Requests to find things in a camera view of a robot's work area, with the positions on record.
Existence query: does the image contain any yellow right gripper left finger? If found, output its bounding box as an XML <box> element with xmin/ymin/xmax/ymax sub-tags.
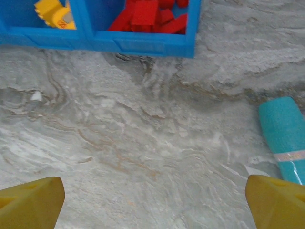
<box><xmin>0</xmin><ymin>176</ymin><xmax>66</xmax><ymax>229</ymax></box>

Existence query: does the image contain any teal cylindrical object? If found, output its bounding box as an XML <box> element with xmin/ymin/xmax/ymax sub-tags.
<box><xmin>258</xmin><ymin>96</ymin><xmax>305</xmax><ymax>186</ymax></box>

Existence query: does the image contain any blue bin with red legos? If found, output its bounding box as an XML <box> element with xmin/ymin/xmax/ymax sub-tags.
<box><xmin>82</xmin><ymin>0</ymin><xmax>203</xmax><ymax>59</ymax></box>

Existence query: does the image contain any blue bin with yellow legos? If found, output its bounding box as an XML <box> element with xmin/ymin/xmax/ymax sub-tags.
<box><xmin>0</xmin><ymin>0</ymin><xmax>94</xmax><ymax>51</ymax></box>

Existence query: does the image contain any yellow rounded lego brick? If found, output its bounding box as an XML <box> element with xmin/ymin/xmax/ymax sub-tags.
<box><xmin>34</xmin><ymin>0</ymin><xmax>70</xmax><ymax>27</ymax></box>

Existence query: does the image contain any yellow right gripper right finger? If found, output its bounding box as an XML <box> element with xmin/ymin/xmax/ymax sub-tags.
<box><xmin>244</xmin><ymin>174</ymin><xmax>305</xmax><ymax>229</ymax></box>

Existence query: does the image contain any red lego brick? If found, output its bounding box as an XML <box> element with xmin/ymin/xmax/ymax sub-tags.
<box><xmin>107</xmin><ymin>10</ymin><xmax>134</xmax><ymax>32</ymax></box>
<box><xmin>130</xmin><ymin>0</ymin><xmax>160</xmax><ymax>27</ymax></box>
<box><xmin>157</xmin><ymin>9</ymin><xmax>176</xmax><ymax>25</ymax></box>
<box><xmin>164</xmin><ymin>13</ymin><xmax>188</xmax><ymax>34</ymax></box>

